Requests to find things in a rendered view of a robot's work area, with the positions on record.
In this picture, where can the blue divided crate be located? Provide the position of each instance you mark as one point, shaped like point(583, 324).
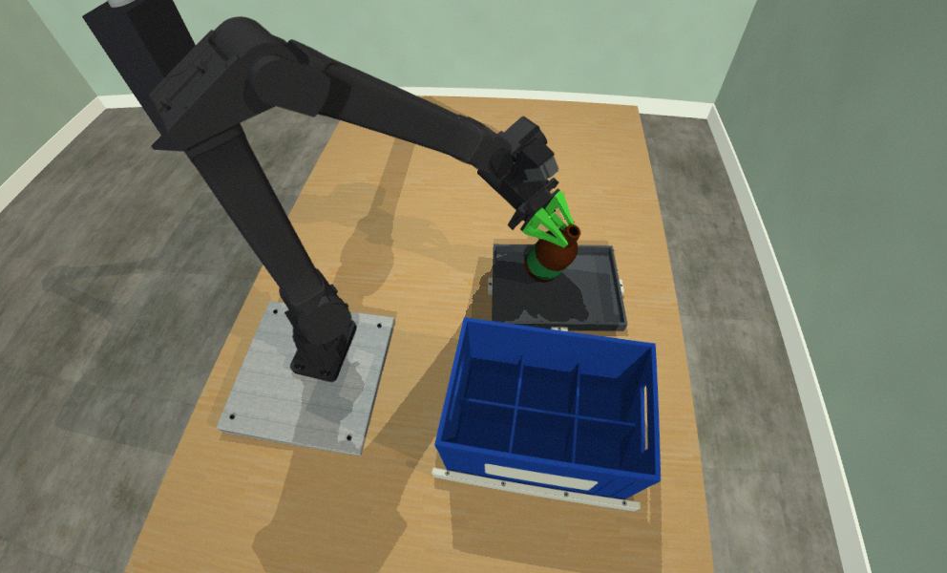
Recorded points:
point(564, 372)

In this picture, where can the brown bottle with green label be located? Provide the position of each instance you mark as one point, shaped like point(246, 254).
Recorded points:
point(545, 261)

